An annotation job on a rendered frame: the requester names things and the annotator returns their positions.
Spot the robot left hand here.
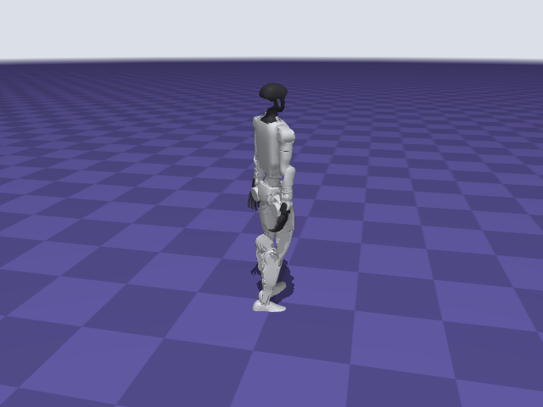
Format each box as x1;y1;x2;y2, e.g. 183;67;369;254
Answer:
248;178;263;210

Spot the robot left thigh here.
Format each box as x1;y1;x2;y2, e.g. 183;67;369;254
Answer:
251;185;277;251

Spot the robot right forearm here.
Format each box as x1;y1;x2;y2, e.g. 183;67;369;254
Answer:
280;167;295;211

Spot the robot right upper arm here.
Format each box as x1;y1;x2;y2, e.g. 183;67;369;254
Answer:
277;125;295;177

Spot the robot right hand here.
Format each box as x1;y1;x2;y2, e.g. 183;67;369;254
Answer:
269;203;290;232

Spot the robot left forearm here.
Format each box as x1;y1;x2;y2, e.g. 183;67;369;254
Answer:
254;155;265;186

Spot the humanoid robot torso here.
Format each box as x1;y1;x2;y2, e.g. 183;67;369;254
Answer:
255;113;289;206

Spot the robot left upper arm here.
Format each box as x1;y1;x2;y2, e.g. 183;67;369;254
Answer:
253;116;260;157

